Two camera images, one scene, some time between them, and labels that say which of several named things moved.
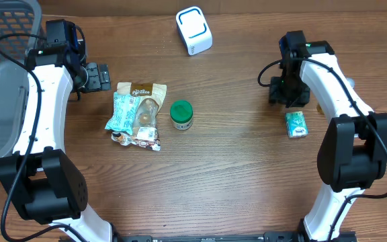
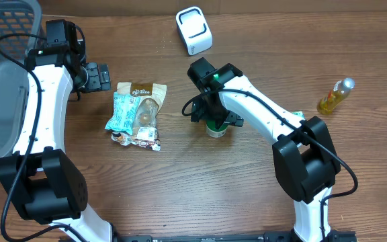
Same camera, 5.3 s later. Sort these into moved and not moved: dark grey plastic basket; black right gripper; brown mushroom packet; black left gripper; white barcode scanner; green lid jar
Moved: green lid jar; black right gripper
Not moved: brown mushroom packet; dark grey plastic basket; white barcode scanner; black left gripper
